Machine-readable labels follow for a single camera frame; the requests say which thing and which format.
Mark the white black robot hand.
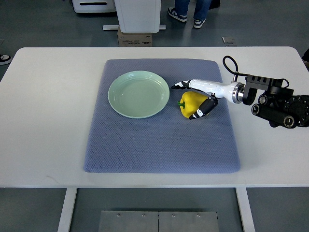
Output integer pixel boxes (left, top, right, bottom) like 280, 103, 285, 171
171, 79, 239, 120

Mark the yellow bell pepper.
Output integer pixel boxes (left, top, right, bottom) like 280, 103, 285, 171
178, 91, 210, 119

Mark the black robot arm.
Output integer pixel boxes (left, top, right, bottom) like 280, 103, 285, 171
223, 56, 309, 129

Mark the grey floor socket plate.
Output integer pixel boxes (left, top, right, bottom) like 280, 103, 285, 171
222, 36, 236, 44

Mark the light green plate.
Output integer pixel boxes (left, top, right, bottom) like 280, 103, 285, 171
108, 71, 170, 119

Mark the blue-grey quilted mat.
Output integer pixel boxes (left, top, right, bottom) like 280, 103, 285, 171
84, 58, 240, 174

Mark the person in blue jeans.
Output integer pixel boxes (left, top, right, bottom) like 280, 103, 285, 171
168, 0, 213, 29

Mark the cardboard box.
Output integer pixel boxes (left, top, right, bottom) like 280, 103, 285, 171
117, 28, 153, 47

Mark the white table leg right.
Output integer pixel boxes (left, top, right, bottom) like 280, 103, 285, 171
236, 187, 255, 232

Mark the white table leg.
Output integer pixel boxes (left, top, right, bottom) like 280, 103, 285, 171
236, 187, 255, 232
57, 188, 77, 232

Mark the white appliance with slot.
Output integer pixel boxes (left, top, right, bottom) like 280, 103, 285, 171
71, 0, 116, 14

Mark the white table leg left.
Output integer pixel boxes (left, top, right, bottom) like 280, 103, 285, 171
57, 188, 77, 232

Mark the black white sneaker at left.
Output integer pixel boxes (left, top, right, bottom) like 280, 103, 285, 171
0, 54, 12, 65

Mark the grey metal base plate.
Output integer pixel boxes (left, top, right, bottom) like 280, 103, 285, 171
98, 211, 219, 232

